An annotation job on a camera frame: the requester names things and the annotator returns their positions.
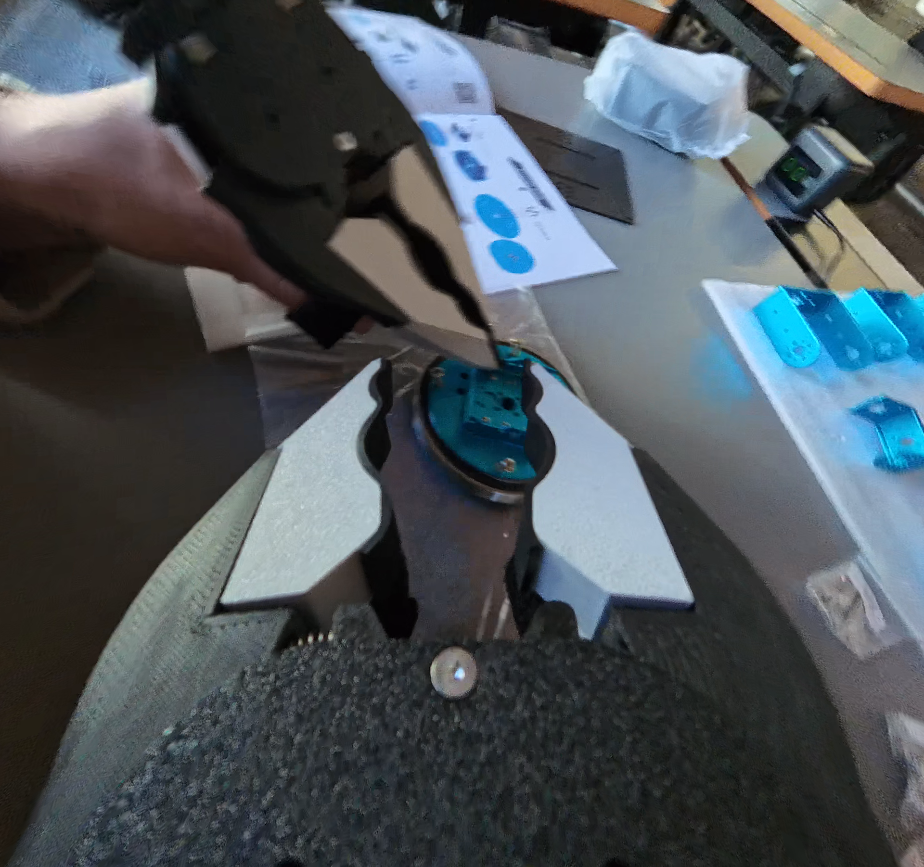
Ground grey desk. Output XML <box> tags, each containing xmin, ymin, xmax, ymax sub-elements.
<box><xmin>0</xmin><ymin>33</ymin><xmax>924</xmax><ymax>867</ymax></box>

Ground white foam sheet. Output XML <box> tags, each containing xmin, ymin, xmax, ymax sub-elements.
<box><xmin>704</xmin><ymin>279</ymin><xmax>924</xmax><ymax>638</ymax></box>

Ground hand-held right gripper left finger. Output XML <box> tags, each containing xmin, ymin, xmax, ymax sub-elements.
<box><xmin>218</xmin><ymin>358</ymin><xmax>417</xmax><ymax>640</ymax></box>

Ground silver bearing ring blue base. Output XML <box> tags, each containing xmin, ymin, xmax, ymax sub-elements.
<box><xmin>415</xmin><ymin>351</ymin><xmax>573</xmax><ymax>505</ymax></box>

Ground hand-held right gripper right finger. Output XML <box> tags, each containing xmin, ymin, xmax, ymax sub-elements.
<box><xmin>504</xmin><ymin>362</ymin><xmax>695</xmax><ymax>640</ymax></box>

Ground person's left hand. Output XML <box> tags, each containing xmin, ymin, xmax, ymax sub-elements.
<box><xmin>0</xmin><ymin>88</ymin><xmax>306</xmax><ymax>310</ymax></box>

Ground grey device with green lights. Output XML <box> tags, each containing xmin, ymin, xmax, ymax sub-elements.
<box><xmin>754</xmin><ymin>124</ymin><xmax>874</xmax><ymax>223</ymax></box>

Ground black power cable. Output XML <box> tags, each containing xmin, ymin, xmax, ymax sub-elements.
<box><xmin>812</xmin><ymin>206</ymin><xmax>850</xmax><ymax>274</ymax></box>

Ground blue disc with square bracket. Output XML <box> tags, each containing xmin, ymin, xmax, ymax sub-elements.
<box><xmin>426</xmin><ymin>358</ymin><xmax>551</xmax><ymax>483</ymax></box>

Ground pile of small screw bags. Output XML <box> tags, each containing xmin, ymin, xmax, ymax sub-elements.
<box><xmin>805</xmin><ymin>560</ymin><xmax>924</xmax><ymax>810</ymax></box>

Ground clear plastic bag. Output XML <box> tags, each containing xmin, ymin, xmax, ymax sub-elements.
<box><xmin>249</xmin><ymin>288</ymin><xmax>587</xmax><ymax>637</ymax></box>

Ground black metal plate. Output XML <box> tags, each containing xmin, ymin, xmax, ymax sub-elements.
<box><xmin>498</xmin><ymin>109</ymin><xmax>636</xmax><ymax>226</ymax></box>

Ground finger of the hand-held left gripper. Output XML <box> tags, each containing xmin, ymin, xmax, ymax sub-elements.
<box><xmin>359</xmin><ymin>140</ymin><xmax>501</xmax><ymax>350</ymax></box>
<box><xmin>327</xmin><ymin>216</ymin><xmax>501</xmax><ymax>371</ymax></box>

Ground white plastic bag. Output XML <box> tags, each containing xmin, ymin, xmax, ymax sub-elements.
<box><xmin>583</xmin><ymin>31</ymin><xmax>752</xmax><ymax>161</ymax></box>

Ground white instruction manual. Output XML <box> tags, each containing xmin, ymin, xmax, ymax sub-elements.
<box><xmin>184</xmin><ymin>4</ymin><xmax>619</xmax><ymax>353</ymax></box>

